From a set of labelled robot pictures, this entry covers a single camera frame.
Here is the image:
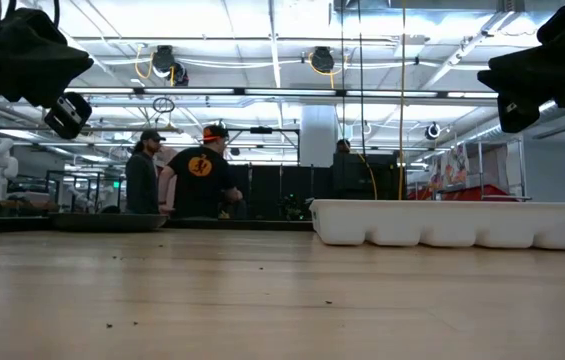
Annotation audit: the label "black cabinet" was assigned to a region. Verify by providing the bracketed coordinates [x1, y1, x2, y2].
[332, 152, 404, 200]

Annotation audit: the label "white cutlery tray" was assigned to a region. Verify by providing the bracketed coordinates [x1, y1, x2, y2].
[309, 198, 565, 251]

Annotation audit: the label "metal rack red bins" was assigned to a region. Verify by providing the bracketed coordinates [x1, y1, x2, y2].
[406, 139, 531, 201]

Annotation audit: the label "black frame rig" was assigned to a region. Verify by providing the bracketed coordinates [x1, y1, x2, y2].
[226, 126, 301, 166]

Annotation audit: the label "black hanging cable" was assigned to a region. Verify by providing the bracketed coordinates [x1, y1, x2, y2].
[358, 0, 366, 166]

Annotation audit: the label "white column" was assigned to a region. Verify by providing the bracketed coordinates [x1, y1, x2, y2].
[300, 104, 338, 169]

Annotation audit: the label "black frame workstation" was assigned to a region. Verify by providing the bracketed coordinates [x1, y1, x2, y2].
[44, 169, 129, 214]

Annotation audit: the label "colourful hanging poster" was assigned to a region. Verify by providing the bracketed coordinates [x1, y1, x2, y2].
[442, 142, 470, 185]

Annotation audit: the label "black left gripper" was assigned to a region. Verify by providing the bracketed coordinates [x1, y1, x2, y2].
[0, 9, 94, 140]

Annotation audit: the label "silver air duct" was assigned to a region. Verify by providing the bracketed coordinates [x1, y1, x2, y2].
[454, 102, 565, 147]

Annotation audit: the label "black partition panels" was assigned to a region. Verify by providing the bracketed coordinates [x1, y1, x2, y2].
[231, 163, 334, 220]

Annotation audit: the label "long ceiling light bar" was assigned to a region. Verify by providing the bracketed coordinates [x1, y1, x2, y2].
[61, 85, 501, 100]

